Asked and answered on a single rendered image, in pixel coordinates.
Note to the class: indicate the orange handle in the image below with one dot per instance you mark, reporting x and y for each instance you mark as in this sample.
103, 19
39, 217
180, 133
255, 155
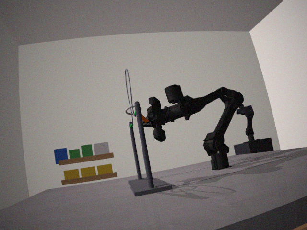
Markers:
143, 118

